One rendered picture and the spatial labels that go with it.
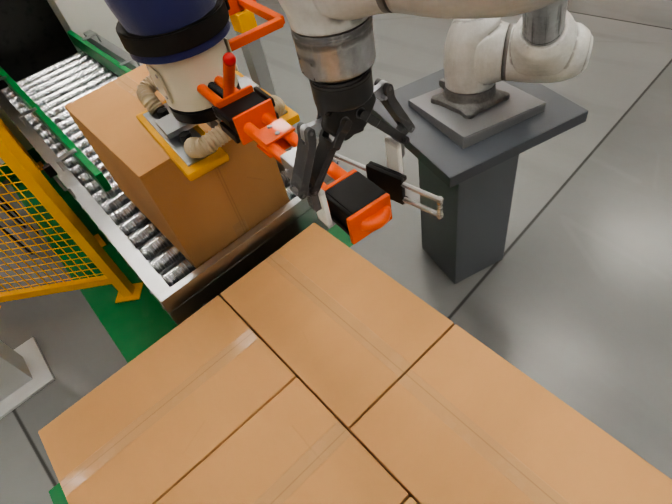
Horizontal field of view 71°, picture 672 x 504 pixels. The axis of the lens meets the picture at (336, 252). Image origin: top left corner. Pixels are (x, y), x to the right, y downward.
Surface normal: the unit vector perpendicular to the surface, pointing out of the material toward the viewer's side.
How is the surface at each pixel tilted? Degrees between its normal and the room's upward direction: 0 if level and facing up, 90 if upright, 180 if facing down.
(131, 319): 0
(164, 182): 90
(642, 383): 0
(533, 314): 0
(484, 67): 86
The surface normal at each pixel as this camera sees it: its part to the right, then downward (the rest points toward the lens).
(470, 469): -0.17, -0.64
